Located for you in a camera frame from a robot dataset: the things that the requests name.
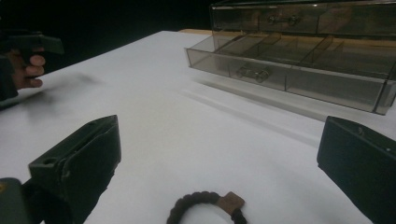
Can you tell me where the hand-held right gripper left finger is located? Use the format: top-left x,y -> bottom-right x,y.
28,114 -> 122,224

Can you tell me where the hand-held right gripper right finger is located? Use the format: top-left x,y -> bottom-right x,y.
317,116 -> 396,224

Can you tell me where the dark braided bracelet with tag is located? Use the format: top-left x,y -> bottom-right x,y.
166,190 -> 248,224

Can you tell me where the clear acrylic drawer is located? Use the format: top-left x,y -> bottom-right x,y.
185,30 -> 396,116

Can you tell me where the clear acrylic drawer cabinet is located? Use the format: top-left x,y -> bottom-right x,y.
209,0 -> 396,82

